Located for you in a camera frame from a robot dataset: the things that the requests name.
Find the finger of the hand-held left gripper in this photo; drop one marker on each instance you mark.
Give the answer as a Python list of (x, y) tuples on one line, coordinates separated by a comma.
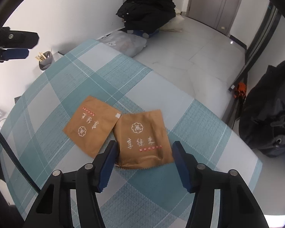
[(19, 38), (14, 54)]

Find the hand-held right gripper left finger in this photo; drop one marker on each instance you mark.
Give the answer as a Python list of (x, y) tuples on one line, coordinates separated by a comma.
[(106, 168)]

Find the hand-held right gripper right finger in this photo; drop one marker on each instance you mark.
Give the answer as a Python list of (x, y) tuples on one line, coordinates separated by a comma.
[(183, 168)]

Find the orange snack packets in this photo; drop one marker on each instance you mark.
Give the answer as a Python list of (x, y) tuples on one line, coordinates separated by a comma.
[(142, 142), (92, 123)]

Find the bundle of wooden chopsticks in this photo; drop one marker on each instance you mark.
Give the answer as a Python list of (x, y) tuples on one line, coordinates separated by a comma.
[(40, 57)]

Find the grey utensil holder cup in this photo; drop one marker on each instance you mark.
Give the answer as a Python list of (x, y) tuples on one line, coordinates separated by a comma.
[(46, 63)]

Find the table with checked cloth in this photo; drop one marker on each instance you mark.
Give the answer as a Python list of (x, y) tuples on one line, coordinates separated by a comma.
[(85, 76)]

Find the orange black object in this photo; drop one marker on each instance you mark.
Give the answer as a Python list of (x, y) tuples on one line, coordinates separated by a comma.
[(240, 90)]

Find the black hanging backpack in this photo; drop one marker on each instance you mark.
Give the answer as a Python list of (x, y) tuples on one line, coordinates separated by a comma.
[(268, 114)]

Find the grey plastic bag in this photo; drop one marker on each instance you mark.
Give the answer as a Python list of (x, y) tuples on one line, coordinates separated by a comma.
[(125, 42)]

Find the blue box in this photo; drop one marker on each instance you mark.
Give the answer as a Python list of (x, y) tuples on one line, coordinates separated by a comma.
[(140, 32)]

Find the black bag on floor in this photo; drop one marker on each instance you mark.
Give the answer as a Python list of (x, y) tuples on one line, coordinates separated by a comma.
[(147, 9)]

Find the black framed sliding door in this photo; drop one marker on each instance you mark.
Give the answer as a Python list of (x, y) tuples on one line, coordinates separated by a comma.
[(258, 47)]

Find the white pillow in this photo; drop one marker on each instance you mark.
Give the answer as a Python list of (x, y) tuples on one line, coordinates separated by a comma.
[(174, 22)]

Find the grey room door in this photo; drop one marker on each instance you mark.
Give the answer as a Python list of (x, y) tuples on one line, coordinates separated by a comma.
[(211, 4)]

